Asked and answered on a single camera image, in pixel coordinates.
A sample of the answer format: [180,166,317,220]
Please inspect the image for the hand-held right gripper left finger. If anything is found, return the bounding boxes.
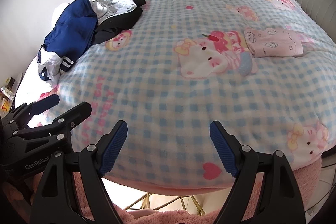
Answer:
[30,120,129,224]

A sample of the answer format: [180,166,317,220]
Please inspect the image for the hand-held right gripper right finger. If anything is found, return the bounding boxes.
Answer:
[209,120,306,224]

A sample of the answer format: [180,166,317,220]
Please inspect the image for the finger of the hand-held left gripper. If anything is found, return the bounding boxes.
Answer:
[16,102,92,152]
[7,94,60,130]

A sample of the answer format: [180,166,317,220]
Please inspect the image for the navy shorts with white stripes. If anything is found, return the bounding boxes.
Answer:
[39,0,99,73]

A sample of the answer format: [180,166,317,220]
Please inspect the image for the white navy-trimmed shirt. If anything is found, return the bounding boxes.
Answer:
[36,49,64,91]

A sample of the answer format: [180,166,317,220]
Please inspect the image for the colourful small boxes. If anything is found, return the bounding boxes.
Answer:
[0,77,16,114]

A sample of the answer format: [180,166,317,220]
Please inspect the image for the blue checked cartoon blanket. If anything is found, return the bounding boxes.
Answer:
[25,0,336,194]

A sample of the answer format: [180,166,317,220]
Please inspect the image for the pink fluffy blanket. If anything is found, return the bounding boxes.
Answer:
[0,153,324,224]

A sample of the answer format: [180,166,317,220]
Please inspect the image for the white bed sheet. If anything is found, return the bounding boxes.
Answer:
[16,2,69,109]

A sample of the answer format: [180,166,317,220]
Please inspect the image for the black garment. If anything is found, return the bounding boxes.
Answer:
[93,0,147,45]

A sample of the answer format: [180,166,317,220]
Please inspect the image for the white printed garment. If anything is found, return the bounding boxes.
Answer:
[89,0,138,23]

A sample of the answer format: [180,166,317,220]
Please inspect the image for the folded pink printed garment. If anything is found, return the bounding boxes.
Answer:
[244,27,304,58]

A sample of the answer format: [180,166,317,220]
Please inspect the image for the gold metal wire frame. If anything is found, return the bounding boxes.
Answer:
[125,192,208,217]

